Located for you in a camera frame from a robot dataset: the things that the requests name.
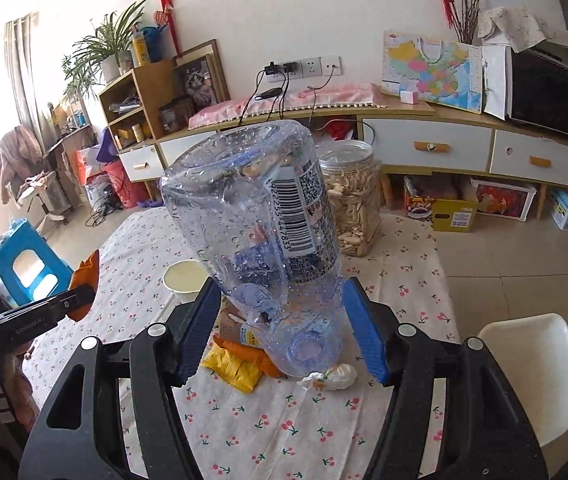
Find wooden shelf unit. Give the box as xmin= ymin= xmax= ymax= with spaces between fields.
xmin=98 ymin=57 xmax=175 ymax=153

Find yellow cardboard box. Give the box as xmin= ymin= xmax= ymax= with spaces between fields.
xmin=404 ymin=177 xmax=480 ymax=233

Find white plastic bag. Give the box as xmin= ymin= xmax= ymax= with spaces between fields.
xmin=85 ymin=175 xmax=114 ymax=208

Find white paper cup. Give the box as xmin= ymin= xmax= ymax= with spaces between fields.
xmin=164 ymin=258 xmax=209 ymax=303

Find curtain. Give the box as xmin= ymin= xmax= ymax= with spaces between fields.
xmin=4 ymin=12 xmax=49 ymax=136

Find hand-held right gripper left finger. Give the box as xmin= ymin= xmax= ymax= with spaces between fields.
xmin=21 ymin=275 xmax=222 ymax=480

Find dried branches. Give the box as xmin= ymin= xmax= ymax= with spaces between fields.
xmin=446 ymin=0 xmax=494 ymax=45

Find blue white box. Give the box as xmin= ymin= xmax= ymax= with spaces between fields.
xmin=550 ymin=189 xmax=568 ymax=231

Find purple cloth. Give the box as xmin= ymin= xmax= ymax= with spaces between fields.
xmin=96 ymin=127 xmax=119 ymax=166

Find white laundry cart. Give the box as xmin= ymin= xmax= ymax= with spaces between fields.
xmin=16 ymin=172 xmax=72 ymax=226

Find white wrapper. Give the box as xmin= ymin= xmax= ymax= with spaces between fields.
xmin=296 ymin=364 xmax=358 ymax=392

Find orange snack wrapper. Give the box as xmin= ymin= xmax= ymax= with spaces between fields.
xmin=212 ymin=334 xmax=285 ymax=378
xmin=68 ymin=250 xmax=100 ymax=322

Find blue plastic container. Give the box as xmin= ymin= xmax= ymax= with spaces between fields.
xmin=144 ymin=25 xmax=169 ymax=63

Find pink table runner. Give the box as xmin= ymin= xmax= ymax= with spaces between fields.
xmin=188 ymin=82 xmax=387 ymax=131

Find light blue milk carton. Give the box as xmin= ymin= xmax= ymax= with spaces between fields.
xmin=219 ymin=309 xmax=265 ymax=348

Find black floor cables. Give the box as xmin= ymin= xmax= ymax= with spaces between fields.
xmin=85 ymin=200 xmax=122 ymax=228

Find map printed gift bag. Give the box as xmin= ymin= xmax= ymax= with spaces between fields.
xmin=381 ymin=30 xmax=485 ymax=113

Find dark jar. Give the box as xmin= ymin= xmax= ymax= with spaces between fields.
xmin=159 ymin=100 xmax=192 ymax=133

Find pink garment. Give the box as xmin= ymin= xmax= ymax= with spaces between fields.
xmin=0 ymin=125 xmax=44 ymax=206

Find black microwave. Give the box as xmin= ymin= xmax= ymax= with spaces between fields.
xmin=506 ymin=47 xmax=568 ymax=146

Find white chair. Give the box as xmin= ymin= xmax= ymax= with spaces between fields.
xmin=476 ymin=312 xmax=568 ymax=448

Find white paper bag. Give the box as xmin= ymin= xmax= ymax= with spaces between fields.
xmin=481 ymin=44 xmax=515 ymax=121

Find cat picture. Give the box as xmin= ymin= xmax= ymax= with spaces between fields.
xmin=171 ymin=55 xmax=217 ymax=111

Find red white storage box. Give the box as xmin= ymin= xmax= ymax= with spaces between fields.
xmin=469 ymin=177 xmax=539 ymax=221

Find yellow snack packet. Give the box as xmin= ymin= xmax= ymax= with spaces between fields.
xmin=200 ymin=347 xmax=265 ymax=394

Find red cloth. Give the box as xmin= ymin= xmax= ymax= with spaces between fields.
xmin=321 ymin=119 xmax=359 ymax=143

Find potted green plant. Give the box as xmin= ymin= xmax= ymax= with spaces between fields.
xmin=61 ymin=0 xmax=149 ymax=96

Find cherry print tablecloth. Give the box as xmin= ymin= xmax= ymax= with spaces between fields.
xmin=21 ymin=205 xmax=450 ymax=480

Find wide white wall socket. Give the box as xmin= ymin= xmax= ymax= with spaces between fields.
xmin=269 ymin=58 xmax=323 ymax=81

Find wooden cabinet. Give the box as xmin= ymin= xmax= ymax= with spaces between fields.
xmin=114 ymin=100 xmax=568 ymax=221

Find floral cloth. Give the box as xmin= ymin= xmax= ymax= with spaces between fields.
xmin=479 ymin=6 xmax=568 ymax=78

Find blue plastic stool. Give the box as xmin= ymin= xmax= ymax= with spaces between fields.
xmin=0 ymin=218 xmax=74 ymax=308

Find person's left forearm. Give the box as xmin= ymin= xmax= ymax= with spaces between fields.
xmin=0 ymin=347 xmax=40 ymax=480

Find clear jar of seeds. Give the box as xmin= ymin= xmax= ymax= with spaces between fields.
xmin=316 ymin=140 xmax=383 ymax=258

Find black cable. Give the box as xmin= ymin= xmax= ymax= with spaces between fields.
xmin=309 ymin=66 xmax=337 ymax=126

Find orange white bag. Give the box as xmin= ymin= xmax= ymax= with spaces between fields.
xmin=76 ymin=147 xmax=104 ymax=186

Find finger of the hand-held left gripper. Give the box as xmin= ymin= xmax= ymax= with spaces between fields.
xmin=48 ymin=284 xmax=97 ymax=320

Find yellow bottle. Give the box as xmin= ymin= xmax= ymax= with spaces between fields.
xmin=131 ymin=30 xmax=151 ymax=67

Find clear plastic water bottle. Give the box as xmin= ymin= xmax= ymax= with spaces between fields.
xmin=160 ymin=121 xmax=343 ymax=378

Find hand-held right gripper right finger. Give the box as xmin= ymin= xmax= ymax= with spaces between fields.
xmin=343 ymin=276 xmax=550 ymax=480

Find wooden picture frame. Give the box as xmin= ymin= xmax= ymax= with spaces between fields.
xmin=171 ymin=39 xmax=231 ymax=106

